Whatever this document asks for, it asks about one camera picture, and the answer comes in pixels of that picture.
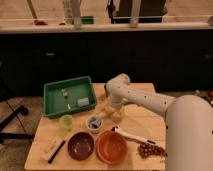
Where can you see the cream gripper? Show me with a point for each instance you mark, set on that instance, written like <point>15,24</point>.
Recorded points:
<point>116,114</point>

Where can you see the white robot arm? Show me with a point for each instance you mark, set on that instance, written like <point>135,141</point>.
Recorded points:
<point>188,120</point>

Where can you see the red-orange bowl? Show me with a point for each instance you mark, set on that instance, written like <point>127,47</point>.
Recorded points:
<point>111,147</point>

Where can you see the dark purple bowl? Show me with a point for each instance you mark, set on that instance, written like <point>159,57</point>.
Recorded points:
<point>80,146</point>

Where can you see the grey block in tray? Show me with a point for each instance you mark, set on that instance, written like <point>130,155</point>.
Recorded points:
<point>82,102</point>

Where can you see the bunch of grapes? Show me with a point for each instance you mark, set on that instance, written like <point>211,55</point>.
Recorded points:
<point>146,150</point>

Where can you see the green plastic tray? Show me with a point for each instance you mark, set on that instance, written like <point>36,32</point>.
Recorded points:
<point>61,97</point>

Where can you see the light green cup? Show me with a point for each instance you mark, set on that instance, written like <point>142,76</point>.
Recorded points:
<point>65,122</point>

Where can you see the white scrub brush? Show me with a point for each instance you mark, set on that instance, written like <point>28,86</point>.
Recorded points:
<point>52,149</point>

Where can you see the black chair base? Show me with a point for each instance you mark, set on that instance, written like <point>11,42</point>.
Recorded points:
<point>8,129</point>

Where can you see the green box on counter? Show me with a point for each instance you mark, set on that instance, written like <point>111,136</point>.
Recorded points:
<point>87,20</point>

